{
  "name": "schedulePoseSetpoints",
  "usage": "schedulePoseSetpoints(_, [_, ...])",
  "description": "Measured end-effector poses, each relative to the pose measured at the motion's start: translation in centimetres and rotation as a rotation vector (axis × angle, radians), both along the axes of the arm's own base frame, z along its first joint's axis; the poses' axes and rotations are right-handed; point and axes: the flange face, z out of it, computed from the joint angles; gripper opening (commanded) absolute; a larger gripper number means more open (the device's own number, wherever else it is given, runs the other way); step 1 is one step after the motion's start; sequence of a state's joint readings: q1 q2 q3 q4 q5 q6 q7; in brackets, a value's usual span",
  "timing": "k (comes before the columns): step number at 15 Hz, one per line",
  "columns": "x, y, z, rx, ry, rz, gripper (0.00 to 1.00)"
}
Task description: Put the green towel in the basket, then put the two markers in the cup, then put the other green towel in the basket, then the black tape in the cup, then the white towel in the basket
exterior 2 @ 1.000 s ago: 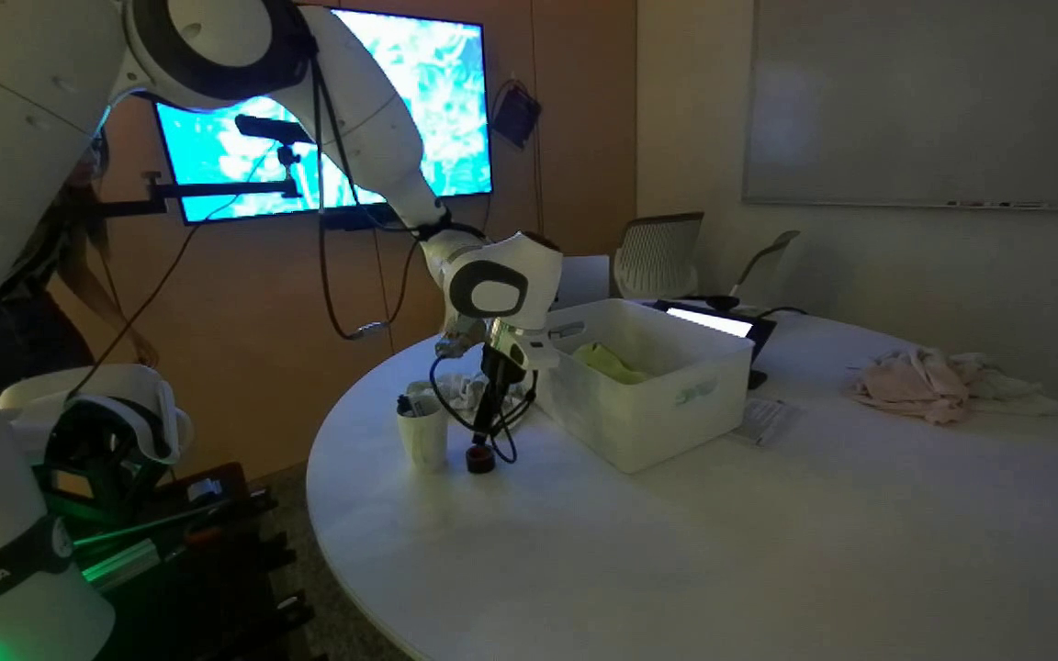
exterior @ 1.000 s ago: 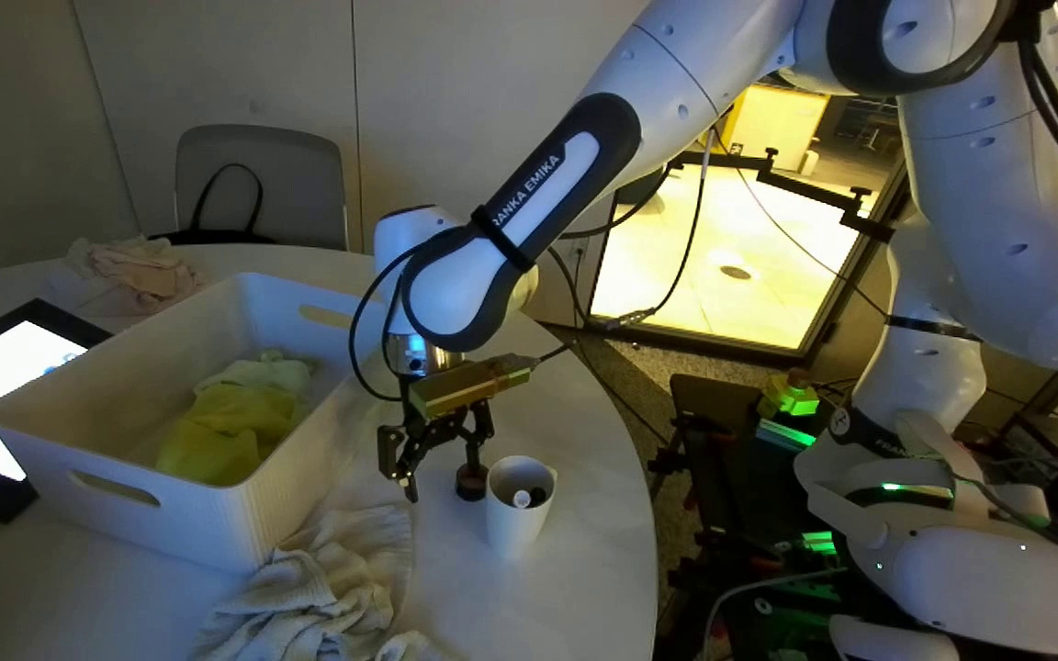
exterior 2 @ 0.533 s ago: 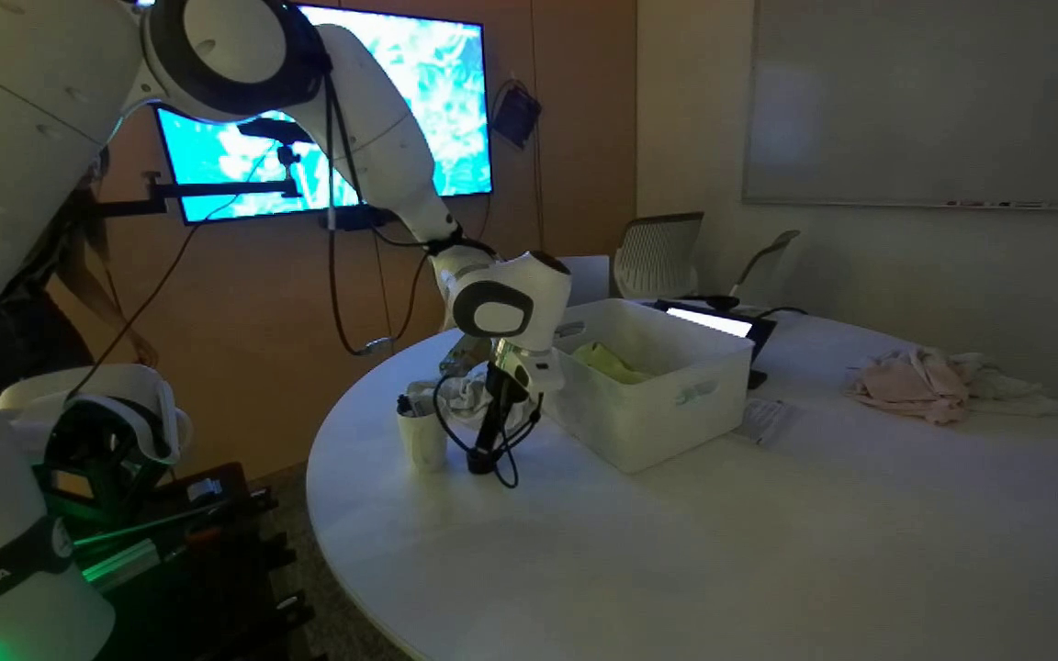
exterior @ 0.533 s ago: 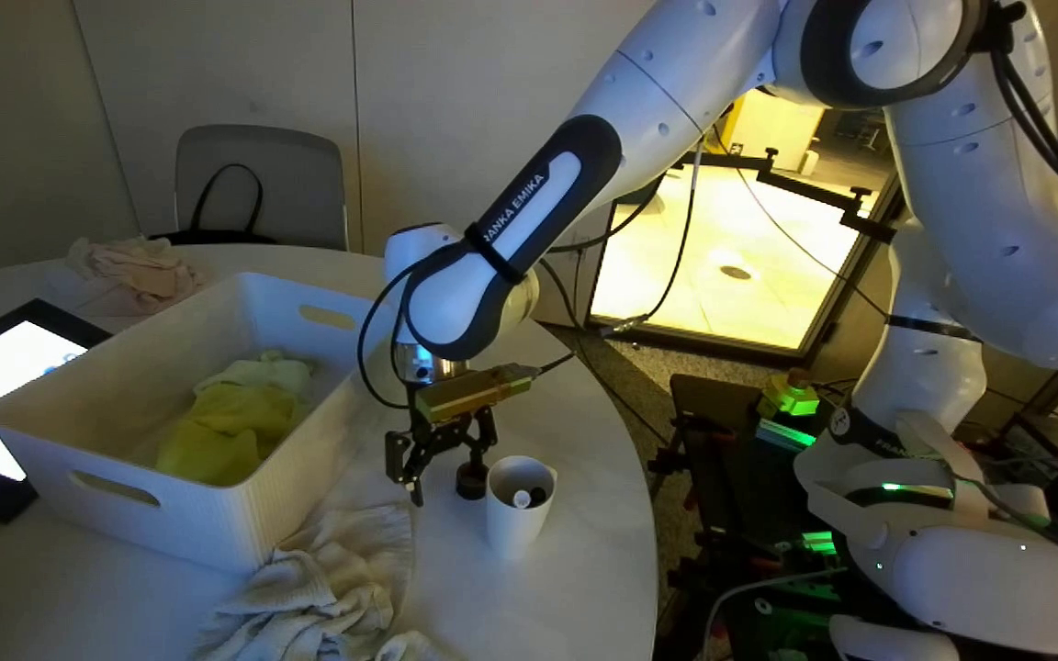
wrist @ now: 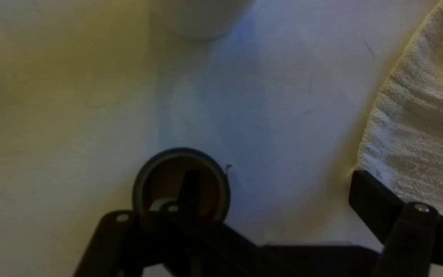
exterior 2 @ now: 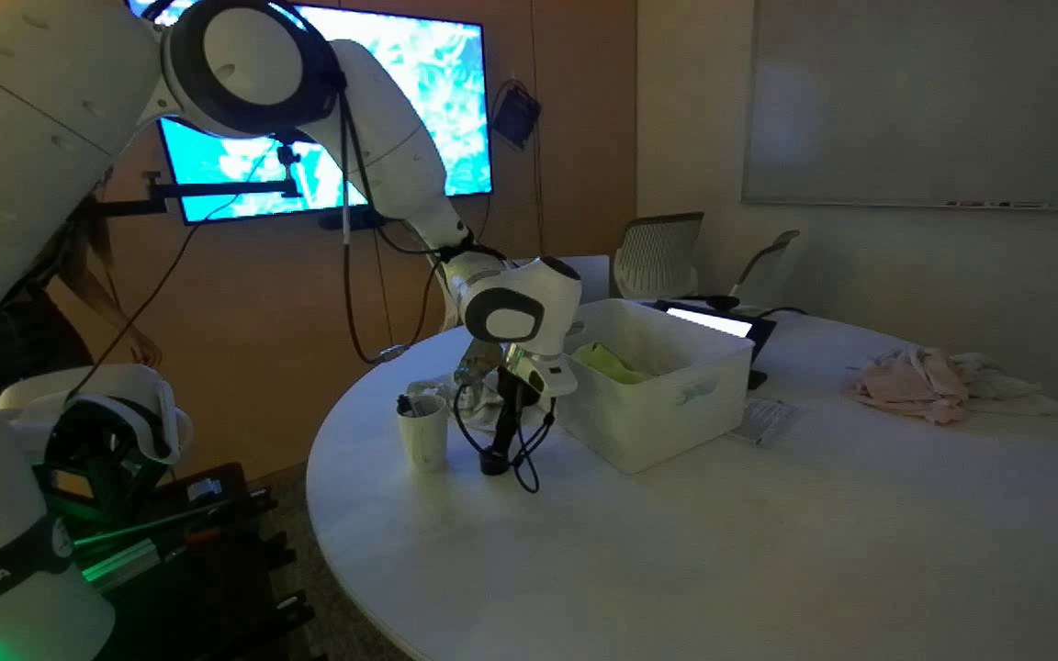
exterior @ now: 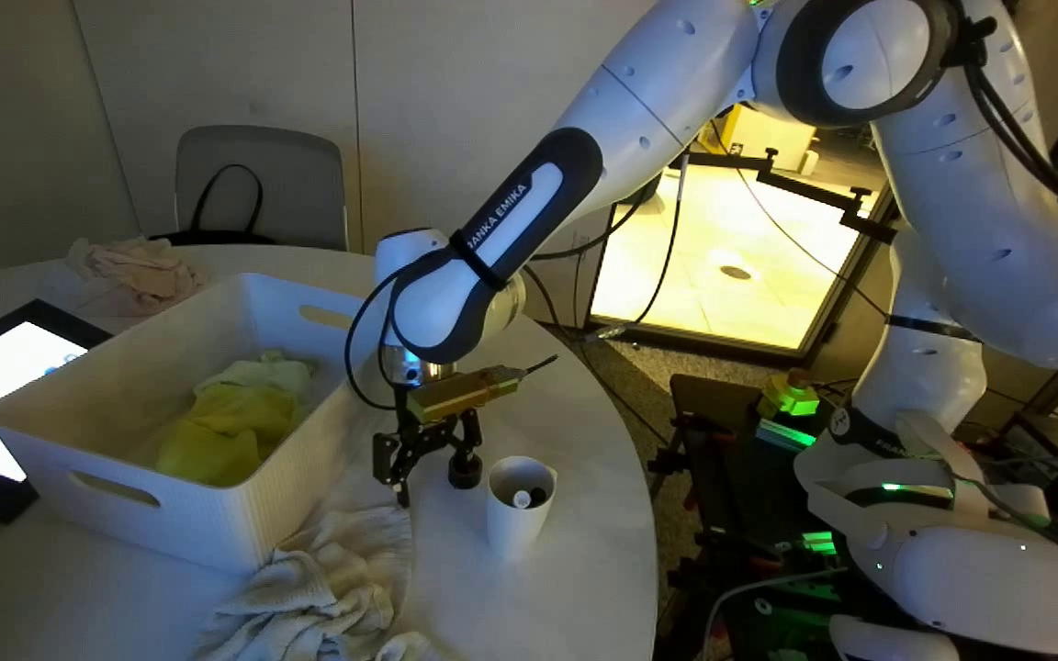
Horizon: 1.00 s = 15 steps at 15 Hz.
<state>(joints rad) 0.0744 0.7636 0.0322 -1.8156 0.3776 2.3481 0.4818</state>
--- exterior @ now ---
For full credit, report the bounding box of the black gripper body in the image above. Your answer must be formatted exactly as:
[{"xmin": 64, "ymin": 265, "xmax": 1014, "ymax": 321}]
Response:
[{"xmin": 391, "ymin": 406, "xmax": 474, "ymax": 472}]

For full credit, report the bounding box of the white waffle towel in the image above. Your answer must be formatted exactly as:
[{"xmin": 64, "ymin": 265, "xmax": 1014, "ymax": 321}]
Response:
[{"xmin": 195, "ymin": 479, "xmax": 437, "ymax": 661}]

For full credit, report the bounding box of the bright yellow cloth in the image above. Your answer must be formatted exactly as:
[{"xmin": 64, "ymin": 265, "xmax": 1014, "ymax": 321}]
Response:
[{"xmin": 149, "ymin": 379, "xmax": 316, "ymax": 488}]

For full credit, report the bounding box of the white cup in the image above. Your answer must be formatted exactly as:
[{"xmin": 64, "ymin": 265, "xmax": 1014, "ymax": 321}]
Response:
[{"xmin": 482, "ymin": 450, "xmax": 561, "ymax": 561}]

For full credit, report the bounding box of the white plastic basket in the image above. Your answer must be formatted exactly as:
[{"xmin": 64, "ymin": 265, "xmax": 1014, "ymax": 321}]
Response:
[{"xmin": 0, "ymin": 269, "xmax": 408, "ymax": 576}]

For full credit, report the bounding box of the grey office chair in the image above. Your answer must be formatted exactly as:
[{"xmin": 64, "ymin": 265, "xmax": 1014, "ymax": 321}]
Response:
[{"xmin": 169, "ymin": 122, "xmax": 354, "ymax": 253}]

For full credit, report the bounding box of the pink cloth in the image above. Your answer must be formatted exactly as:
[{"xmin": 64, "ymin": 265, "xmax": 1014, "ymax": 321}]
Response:
[{"xmin": 64, "ymin": 236, "xmax": 211, "ymax": 312}]

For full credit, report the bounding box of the black bag strap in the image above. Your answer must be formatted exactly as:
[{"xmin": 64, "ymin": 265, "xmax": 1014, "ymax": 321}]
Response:
[{"xmin": 187, "ymin": 156, "xmax": 272, "ymax": 239}]

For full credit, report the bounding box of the black camera stand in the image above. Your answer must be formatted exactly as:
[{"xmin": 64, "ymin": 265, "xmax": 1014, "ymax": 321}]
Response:
[{"xmin": 676, "ymin": 144, "xmax": 905, "ymax": 241}]

